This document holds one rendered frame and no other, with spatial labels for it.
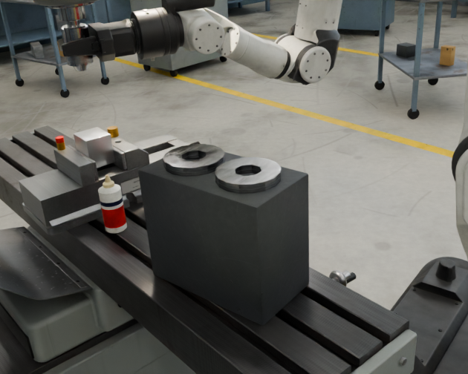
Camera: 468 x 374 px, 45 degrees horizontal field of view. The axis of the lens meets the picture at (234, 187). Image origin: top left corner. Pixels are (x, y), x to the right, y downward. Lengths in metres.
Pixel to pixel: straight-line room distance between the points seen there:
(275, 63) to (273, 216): 0.53
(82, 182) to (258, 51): 0.44
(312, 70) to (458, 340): 0.66
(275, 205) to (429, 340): 0.67
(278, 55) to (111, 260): 0.54
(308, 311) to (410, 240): 1.98
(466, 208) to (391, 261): 1.58
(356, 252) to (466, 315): 1.29
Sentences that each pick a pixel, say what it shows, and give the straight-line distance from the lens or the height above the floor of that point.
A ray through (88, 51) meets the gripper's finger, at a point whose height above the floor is 1.23.
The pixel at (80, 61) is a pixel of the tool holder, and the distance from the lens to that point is 1.08.
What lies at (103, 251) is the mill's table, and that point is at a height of 0.92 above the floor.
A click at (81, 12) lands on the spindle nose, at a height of 1.29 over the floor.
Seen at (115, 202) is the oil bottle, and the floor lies 0.98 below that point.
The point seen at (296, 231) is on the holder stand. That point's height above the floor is 1.03.
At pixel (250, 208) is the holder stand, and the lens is 0.71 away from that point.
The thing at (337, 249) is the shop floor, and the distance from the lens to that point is 2.67.
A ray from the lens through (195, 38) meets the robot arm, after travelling 1.08.
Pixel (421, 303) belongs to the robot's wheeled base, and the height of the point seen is 0.59.
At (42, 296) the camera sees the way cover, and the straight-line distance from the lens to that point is 1.03.
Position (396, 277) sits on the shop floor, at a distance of 2.52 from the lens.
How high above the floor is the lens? 1.44
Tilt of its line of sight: 26 degrees down
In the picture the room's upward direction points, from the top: 4 degrees counter-clockwise
